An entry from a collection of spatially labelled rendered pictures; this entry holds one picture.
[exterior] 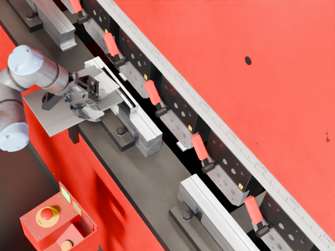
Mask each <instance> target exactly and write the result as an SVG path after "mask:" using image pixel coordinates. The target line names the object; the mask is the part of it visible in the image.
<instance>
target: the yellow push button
mask: <svg viewBox="0 0 335 251"><path fill-rule="evenodd" d="M72 247H73V244H72V242H71V241H64V242H63V243H62V246H61V249H62V251H67V250H69V249H70V248H72Z"/></svg>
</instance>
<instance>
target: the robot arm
mask: <svg viewBox="0 0 335 251"><path fill-rule="evenodd" d="M99 83H100V82H99V81H97V80H96V79H94V78H93V77H91V76H90V75H86V76H83V77H79V78H78V73H77V72H72V73H69V72H68V71H67V70H66V69H64V68H63V67H61V66H60V65H58V64H57V63H55V62H54V61H52V60H51V59H49V58H48V57H46V56H45V55H43V54H42V53H41V52H40V51H38V50H36V49H33V48H32V47H30V46H28V45H20V46H18V47H16V48H15V49H14V50H13V53H12V54H10V55H9V58H8V66H7V67H6V68H4V69H3V70H2V71H0V149H2V150H4V151H5V150H7V151H18V150H20V149H22V148H24V147H25V146H26V145H27V144H28V142H29V133H28V124H27V121H26V116H25V111H24V105H23V100H22V95H21V94H22V93H23V92H25V91H26V90H28V89H29V88H30V87H31V86H33V85H34V84H36V85H37V86H39V87H41V88H42V89H44V90H46V91H47V92H46V93H45V94H44V95H43V98H42V109H43V110H47V111H49V110H51V109H52V108H53V107H54V106H55V105H56V104H57V103H58V102H59V101H60V100H61V99H62V98H64V99H65V103H66V104H67V106H68V107H69V108H70V110H71V111H72V112H73V113H74V114H75V115H76V116H77V117H79V118H81V119H84V120H88V121H93V122H98V121H101V119H100V118H99V117H101V116H103V115H104V112H103V111H98V110H94V109H92V108H91V107H89V106H86V105H90V106H96V105H99V104H98V103H97V102H98V101H102V99H101V98H100V97H99V94H100V93H102V92H104V91H105V90H104V89H99Z"/></svg>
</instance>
